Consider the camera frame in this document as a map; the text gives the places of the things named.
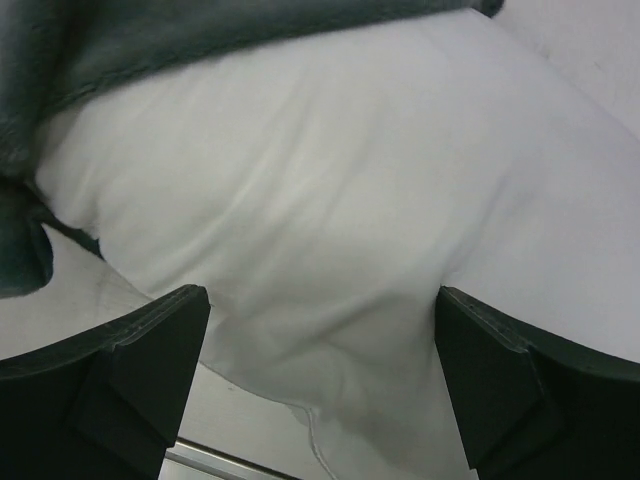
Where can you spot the white pillow insert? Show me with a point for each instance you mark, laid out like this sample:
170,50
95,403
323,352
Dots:
324,189

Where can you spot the zebra and grey pillowcase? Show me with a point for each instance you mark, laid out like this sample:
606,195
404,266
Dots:
100,60

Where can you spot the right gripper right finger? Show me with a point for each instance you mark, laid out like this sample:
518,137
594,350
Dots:
532,405

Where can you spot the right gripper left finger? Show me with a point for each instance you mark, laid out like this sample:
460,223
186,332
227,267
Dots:
106,403

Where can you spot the front aluminium rail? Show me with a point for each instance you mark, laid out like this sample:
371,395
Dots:
190,460

